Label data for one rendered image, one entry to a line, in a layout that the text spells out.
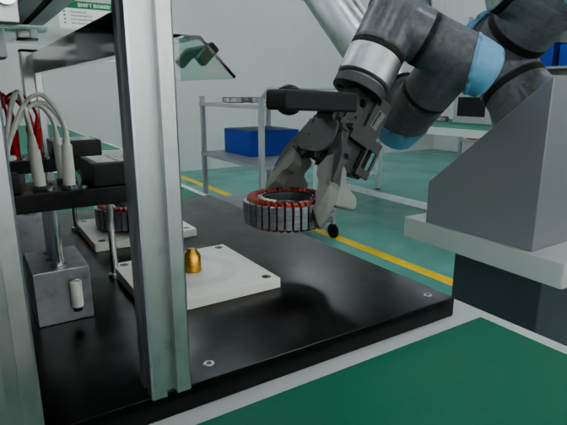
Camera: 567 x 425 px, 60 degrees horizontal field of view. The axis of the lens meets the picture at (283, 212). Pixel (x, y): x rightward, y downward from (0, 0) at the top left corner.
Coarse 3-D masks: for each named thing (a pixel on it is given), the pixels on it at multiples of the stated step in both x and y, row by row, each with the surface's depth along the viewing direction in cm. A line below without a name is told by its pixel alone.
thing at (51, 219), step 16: (80, 160) 51; (96, 160) 48; (112, 160) 48; (96, 176) 47; (112, 176) 48; (32, 192) 45; (48, 192) 45; (64, 192) 45; (80, 192) 46; (96, 192) 47; (112, 192) 48; (16, 208) 43; (32, 208) 44; (48, 208) 45; (64, 208) 45; (48, 224) 46; (48, 240) 48
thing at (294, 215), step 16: (256, 192) 64; (272, 192) 65; (288, 192) 66; (304, 192) 65; (256, 208) 59; (272, 208) 58; (288, 208) 57; (304, 208) 58; (256, 224) 59; (272, 224) 58; (288, 224) 58; (304, 224) 58
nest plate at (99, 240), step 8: (80, 224) 77; (88, 224) 77; (184, 224) 77; (80, 232) 76; (88, 232) 73; (96, 232) 73; (104, 232) 73; (128, 232) 73; (184, 232) 74; (192, 232) 75; (88, 240) 72; (96, 240) 69; (104, 240) 69; (120, 240) 69; (128, 240) 70; (96, 248) 68; (104, 248) 68; (120, 248) 70
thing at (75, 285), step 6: (72, 282) 46; (78, 282) 46; (72, 288) 46; (78, 288) 46; (72, 294) 46; (78, 294) 46; (72, 300) 46; (78, 300) 46; (72, 306) 47; (78, 306) 47
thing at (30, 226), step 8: (24, 216) 66; (32, 216) 66; (40, 216) 67; (24, 224) 66; (32, 224) 66; (40, 224) 67; (24, 232) 66; (32, 232) 66; (40, 232) 67; (24, 240) 66; (32, 240) 67; (40, 240) 67; (24, 248) 66; (32, 248) 67; (40, 248) 67
